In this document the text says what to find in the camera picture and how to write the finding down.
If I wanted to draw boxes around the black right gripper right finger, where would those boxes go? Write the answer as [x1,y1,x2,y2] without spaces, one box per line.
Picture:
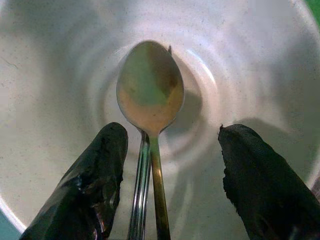
[217,123,320,240]

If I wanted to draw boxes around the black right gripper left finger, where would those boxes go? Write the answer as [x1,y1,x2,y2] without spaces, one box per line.
[18,121,129,240]

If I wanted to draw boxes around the green table mat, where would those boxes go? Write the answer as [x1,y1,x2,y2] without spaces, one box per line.
[303,0,320,25]

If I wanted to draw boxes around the golden metal spoon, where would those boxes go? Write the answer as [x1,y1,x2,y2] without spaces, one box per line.
[116,39,185,240]

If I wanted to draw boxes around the white ceramic bowl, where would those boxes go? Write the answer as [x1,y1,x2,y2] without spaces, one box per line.
[0,0,320,240]

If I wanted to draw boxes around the silver metal cutlery piece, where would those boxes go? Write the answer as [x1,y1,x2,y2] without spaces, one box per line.
[126,44,152,240]

